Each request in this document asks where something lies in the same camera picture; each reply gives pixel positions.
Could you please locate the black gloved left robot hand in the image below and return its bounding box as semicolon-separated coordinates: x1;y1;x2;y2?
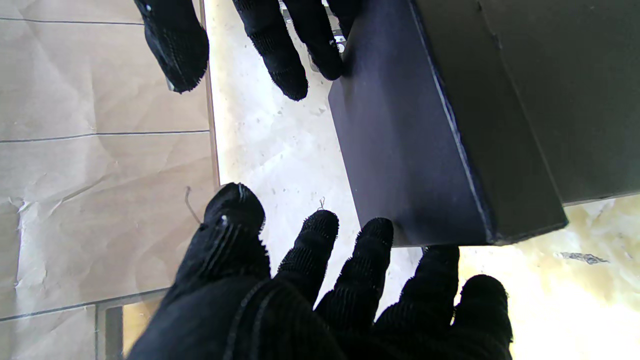
127;182;513;360

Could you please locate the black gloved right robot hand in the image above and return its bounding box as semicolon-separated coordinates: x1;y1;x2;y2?
134;0;361;102

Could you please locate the black box lid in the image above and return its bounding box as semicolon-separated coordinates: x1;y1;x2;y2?
327;0;568;247

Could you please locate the open black gift box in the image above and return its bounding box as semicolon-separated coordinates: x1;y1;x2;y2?
480;0;640;206

